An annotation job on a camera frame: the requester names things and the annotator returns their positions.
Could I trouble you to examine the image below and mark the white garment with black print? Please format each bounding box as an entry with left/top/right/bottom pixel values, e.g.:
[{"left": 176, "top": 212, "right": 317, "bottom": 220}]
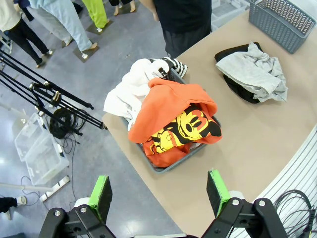
[{"left": 103, "top": 57, "right": 189, "bottom": 132}]

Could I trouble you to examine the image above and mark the black coiled cable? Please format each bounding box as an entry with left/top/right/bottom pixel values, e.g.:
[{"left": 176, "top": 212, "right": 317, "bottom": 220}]
[{"left": 49, "top": 107, "right": 86, "bottom": 140}]

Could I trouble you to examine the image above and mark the mannequin in green trousers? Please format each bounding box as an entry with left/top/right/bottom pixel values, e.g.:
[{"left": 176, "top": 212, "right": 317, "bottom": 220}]
[{"left": 81, "top": 0, "right": 111, "bottom": 33}]

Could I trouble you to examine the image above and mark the light grey garment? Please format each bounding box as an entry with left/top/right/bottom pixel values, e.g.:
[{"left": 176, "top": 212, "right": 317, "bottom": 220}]
[{"left": 215, "top": 42, "right": 289, "bottom": 103}]

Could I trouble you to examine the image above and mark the mannequin in light blue fleece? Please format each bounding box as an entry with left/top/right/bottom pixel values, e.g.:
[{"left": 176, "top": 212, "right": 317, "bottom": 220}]
[{"left": 28, "top": 0, "right": 99, "bottom": 53}]

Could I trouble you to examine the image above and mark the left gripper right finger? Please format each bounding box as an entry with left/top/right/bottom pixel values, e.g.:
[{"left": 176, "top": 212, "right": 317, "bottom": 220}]
[{"left": 202, "top": 169, "right": 288, "bottom": 238}]

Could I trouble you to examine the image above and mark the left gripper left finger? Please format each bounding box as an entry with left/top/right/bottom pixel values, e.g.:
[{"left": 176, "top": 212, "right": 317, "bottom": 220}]
[{"left": 38, "top": 175, "right": 117, "bottom": 238}]

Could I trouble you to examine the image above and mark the orange cartoon mouse shirt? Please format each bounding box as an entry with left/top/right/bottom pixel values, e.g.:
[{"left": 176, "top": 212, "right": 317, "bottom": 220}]
[{"left": 128, "top": 77, "right": 223, "bottom": 168}]

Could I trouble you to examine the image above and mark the black camera tripod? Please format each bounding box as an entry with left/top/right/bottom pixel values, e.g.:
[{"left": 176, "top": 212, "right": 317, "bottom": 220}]
[{"left": 0, "top": 49, "right": 108, "bottom": 137}]

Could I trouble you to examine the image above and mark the mannequin in cream jacket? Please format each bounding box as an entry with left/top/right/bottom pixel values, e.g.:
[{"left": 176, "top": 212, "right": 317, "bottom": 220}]
[{"left": 0, "top": 0, "right": 54, "bottom": 68}]

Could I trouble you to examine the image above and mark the person in black t-shirt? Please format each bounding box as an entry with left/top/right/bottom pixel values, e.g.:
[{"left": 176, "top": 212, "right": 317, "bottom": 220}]
[{"left": 152, "top": 0, "right": 213, "bottom": 59}]

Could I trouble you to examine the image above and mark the clear plastic storage box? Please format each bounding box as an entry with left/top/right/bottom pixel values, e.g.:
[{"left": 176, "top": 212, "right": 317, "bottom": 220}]
[
  {"left": 14, "top": 112, "right": 54, "bottom": 162},
  {"left": 24, "top": 134, "right": 70, "bottom": 186}
]

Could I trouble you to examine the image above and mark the grey plastic basket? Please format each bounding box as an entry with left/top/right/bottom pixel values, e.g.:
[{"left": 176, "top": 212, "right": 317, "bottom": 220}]
[{"left": 120, "top": 68, "right": 223, "bottom": 175}]

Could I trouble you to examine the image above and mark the grey basket with label sticker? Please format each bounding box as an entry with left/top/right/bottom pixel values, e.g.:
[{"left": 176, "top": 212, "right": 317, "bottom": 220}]
[{"left": 248, "top": 0, "right": 317, "bottom": 55}]

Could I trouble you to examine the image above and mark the white ribbed base panel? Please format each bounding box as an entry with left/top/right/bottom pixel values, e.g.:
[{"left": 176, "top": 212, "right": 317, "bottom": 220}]
[{"left": 231, "top": 123, "right": 317, "bottom": 238}]

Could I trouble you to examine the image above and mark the bystander's white shoe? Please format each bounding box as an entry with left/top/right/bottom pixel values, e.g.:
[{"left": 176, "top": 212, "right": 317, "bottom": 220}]
[{"left": 0, "top": 195, "right": 28, "bottom": 221}]

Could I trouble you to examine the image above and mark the black cable bundle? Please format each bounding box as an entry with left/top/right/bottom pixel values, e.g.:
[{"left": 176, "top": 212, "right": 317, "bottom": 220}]
[{"left": 273, "top": 189, "right": 317, "bottom": 238}]

